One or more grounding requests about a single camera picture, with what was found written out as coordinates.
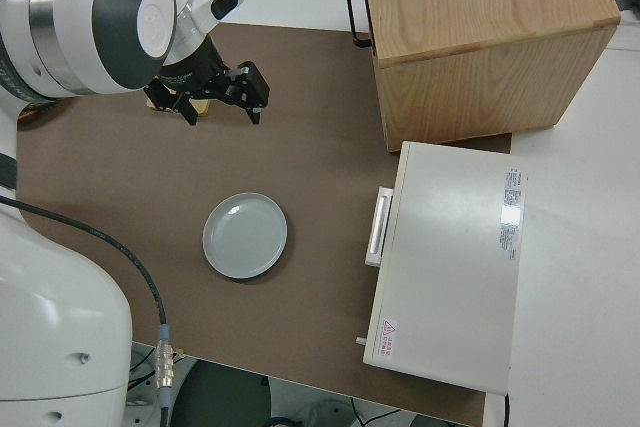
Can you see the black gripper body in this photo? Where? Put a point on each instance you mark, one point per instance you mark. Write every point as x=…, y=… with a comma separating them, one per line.
x=192, y=74

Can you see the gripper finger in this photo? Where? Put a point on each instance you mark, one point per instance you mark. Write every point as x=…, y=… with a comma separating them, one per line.
x=252, y=87
x=162, y=97

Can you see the gray plate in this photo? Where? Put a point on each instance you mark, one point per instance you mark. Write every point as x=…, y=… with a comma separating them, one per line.
x=245, y=237

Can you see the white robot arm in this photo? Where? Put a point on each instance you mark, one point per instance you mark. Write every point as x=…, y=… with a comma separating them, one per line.
x=60, y=322

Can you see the wooden mug stand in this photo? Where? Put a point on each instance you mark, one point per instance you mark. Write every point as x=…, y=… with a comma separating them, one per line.
x=204, y=107

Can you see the brown table mat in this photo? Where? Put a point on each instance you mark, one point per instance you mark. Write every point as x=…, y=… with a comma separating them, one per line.
x=325, y=157

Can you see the brown wicker basket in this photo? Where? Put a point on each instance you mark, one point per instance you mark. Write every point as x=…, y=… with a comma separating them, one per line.
x=35, y=110

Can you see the wooden box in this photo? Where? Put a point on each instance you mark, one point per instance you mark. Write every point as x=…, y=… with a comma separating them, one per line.
x=475, y=37

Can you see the white oven appliance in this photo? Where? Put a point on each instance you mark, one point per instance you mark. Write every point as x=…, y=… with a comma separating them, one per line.
x=450, y=272

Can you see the red warning sticker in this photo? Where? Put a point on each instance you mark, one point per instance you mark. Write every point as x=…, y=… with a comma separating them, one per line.
x=389, y=337

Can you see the printed text label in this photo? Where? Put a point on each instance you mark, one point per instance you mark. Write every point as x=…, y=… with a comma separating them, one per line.
x=511, y=217

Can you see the dark round base plate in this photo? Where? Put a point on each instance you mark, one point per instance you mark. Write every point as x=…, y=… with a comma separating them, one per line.
x=225, y=397

